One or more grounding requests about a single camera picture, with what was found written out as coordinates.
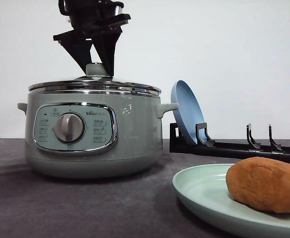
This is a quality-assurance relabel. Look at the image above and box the green plate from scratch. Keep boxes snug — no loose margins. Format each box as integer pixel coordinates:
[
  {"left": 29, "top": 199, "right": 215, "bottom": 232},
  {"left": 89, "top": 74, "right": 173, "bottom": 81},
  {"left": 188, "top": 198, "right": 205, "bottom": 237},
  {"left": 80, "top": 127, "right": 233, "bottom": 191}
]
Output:
[{"left": 173, "top": 164, "right": 290, "bottom": 238}]

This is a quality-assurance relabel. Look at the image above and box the brown potato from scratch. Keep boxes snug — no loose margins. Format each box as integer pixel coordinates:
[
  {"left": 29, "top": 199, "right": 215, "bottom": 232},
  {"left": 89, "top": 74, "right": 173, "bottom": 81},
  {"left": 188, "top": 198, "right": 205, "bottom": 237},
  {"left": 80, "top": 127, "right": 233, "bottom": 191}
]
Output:
[{"left": 226, "top": 157, "right": 290, "bottom": 214}]

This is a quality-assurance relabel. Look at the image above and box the green electric steamer pot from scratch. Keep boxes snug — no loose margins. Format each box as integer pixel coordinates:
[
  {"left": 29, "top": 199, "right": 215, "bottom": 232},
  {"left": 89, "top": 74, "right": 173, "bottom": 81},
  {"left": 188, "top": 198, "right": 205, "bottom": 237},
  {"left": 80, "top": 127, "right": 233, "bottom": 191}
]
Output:
[{"left": 17, "top": 94, "right": 179, "bottom": 178}]

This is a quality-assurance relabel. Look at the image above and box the blue plate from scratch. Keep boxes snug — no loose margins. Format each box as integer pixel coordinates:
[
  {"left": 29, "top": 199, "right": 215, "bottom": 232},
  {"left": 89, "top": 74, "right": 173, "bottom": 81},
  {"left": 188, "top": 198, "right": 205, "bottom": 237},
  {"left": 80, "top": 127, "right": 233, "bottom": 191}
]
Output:
[{"left": 170, "top": 80, "right": 206, "bottom": 143}]

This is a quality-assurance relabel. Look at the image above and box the grey table cloth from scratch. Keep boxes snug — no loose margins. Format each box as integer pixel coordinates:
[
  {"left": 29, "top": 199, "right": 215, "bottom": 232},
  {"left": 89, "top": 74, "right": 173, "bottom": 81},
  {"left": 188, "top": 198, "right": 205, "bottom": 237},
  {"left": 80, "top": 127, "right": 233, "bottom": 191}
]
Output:
[{"left": 0, "top": 138, "right": 244, "bottom": 238}]

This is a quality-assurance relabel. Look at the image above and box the glass lid with green knob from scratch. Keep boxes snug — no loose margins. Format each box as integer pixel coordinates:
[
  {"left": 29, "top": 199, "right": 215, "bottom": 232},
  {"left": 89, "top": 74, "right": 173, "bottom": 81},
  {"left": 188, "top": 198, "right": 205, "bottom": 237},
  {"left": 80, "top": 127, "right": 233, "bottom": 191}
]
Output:
[{"left": 28, "top": 62, "right": 161, "bottom": 98}]

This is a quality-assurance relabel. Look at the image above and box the black dish rack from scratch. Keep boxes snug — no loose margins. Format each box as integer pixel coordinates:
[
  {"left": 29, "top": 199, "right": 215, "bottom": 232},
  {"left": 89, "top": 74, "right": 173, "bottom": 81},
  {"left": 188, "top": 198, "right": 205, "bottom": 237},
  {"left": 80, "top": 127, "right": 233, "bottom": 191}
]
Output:
[{"left": 169, "top": 122, "right": 290, "bottom": 161}]

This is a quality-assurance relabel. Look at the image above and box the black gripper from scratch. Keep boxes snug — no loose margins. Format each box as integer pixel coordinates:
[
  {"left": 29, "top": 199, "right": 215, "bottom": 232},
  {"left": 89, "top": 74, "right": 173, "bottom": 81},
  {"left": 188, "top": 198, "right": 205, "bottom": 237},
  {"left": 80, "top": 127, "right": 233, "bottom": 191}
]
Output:
[{"left": 53, "top": 0, "right": 132, "bottom": 76}]

